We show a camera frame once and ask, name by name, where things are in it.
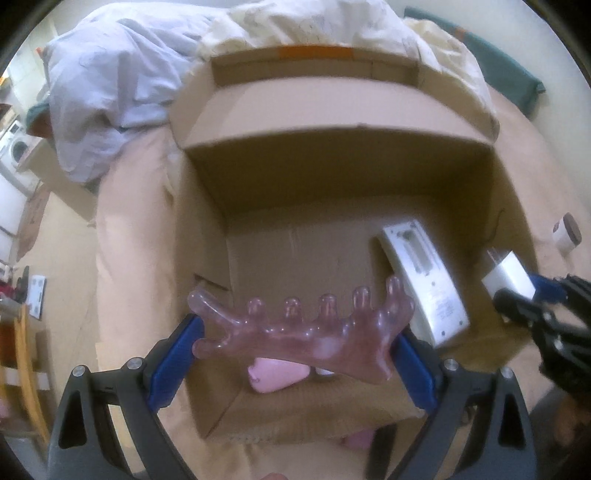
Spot green cushion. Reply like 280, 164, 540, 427
404, 7, 546, 116

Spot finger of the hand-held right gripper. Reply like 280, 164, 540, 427
493, 288, 561, 337
529, 274, 591, 315

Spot white jar with brown lid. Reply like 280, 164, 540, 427
551, 213, 583, 254

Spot brown floor rug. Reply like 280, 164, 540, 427
16, 185, 51, 259

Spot translucent pink massager comb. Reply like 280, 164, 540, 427
187, 276, 416, 384

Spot white charger plug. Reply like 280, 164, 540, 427
481, 248, 536, 298

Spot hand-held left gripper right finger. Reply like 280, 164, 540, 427
388, 330, 536, 480

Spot beige bedside cabinet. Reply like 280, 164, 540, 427
18, 138, 100, 222

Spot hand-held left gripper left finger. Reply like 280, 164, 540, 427
48, 313, 206, 480

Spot pale grey duvet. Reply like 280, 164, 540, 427
41, 8, 218, 183

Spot white washing machine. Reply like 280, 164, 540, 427
0, 121, 38, 178

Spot white electronic device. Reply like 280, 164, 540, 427
376, 219, 471, 347

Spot brown cardboard box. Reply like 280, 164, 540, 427
168, 45, 539, 445

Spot cream crumpled blanket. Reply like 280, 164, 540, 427
198, 0, 502, 139

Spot white bathroom scale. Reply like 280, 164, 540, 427
27, 276, 48, 320

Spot yellow wooden chair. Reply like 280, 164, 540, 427
0, 305, 51, 444

